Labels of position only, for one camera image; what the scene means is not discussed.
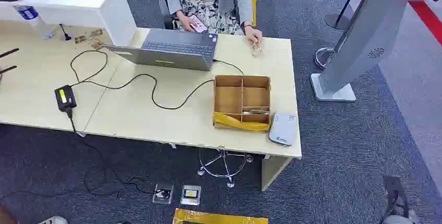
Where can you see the person's left hand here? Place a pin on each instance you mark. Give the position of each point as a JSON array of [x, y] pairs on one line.
[[253, 35]]

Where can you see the yellow floor tape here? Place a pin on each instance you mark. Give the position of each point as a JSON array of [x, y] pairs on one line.
[[217, 218]]

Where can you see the wooden divided box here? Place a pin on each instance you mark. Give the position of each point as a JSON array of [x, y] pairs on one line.
[[229, 100]]

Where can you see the chrome round stanchion base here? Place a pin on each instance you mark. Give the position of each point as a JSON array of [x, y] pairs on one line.
[[323, 58]]

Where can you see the small black stand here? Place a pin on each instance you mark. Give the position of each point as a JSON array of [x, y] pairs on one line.
[[64, 34]]

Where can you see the grey laptop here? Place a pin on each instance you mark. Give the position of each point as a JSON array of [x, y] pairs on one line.
[[172, 51]]

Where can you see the white card reader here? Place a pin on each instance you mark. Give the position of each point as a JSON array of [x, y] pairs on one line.
[[283, 128]]

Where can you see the pink smartphone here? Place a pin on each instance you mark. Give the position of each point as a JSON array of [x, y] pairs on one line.
[[199, 24]]

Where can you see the person's right hand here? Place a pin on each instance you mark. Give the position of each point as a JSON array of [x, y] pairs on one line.
[[184, 22]]

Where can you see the black rod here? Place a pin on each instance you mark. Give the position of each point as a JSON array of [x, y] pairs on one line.
[[8, 53], [7, 69]]

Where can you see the white cabinet box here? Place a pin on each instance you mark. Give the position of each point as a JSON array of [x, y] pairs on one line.
[[86, 5]]

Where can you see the grey kiosk stand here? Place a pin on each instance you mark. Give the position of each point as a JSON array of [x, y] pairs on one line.
[[366, 32]]

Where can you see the printed card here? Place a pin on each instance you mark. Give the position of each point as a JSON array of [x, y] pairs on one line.
[[256, 49], [257, 112]]

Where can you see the yellow tape strip on box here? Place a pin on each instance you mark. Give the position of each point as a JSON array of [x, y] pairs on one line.
[[238, 124]]

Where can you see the chrome chair base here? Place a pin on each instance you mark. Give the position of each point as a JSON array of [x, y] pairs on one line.
[[224, 167]]

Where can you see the red barrier belt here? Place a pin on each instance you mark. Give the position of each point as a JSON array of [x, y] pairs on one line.
[[428, 19]]

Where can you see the clear water bottle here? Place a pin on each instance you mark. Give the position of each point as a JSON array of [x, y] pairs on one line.
[[36, 22]]

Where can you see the black stanchion with round base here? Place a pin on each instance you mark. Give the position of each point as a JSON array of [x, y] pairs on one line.
[[340, 20]]

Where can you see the steel floor socket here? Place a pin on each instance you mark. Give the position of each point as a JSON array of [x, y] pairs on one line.
[[163, 193], [190, 195]]

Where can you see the pale desk leg panel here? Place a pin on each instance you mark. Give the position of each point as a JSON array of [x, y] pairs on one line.
[[272, 170]]

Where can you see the black power adapter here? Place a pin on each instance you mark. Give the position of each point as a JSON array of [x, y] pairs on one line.
[[65, 98]]

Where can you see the white shoe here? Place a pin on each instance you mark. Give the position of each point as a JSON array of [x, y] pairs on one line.
[[53, 220]]

